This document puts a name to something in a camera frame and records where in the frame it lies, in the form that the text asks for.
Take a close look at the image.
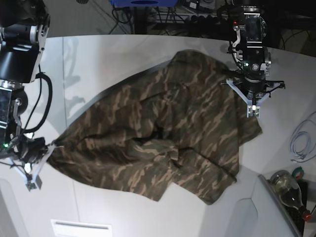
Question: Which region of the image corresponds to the camouflage t-shirt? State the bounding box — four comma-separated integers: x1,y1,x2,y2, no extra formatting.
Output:
48,50,262,205

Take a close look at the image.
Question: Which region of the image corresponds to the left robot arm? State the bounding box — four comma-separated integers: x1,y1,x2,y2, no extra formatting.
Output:
217,0,285,118

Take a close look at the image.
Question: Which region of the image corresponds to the light blue coiled cable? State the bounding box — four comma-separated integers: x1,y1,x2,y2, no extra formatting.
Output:
289,112,316,162

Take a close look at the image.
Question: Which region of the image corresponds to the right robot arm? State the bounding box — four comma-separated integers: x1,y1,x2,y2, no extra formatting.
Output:
0,0,56,191

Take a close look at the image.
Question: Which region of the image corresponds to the green tape roll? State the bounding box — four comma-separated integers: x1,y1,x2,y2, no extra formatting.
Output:
291,166,305,180

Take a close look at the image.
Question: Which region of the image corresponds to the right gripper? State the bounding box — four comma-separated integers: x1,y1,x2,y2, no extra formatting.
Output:
0,132,57,191

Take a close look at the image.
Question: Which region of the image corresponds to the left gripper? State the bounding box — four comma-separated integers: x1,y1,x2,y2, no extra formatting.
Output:
226,45,285,117

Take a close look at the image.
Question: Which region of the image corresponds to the black power strip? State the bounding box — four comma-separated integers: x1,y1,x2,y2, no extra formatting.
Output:
189,15,219,24

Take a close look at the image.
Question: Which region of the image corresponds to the white label plate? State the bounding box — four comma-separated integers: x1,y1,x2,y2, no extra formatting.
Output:
51,220,113,237

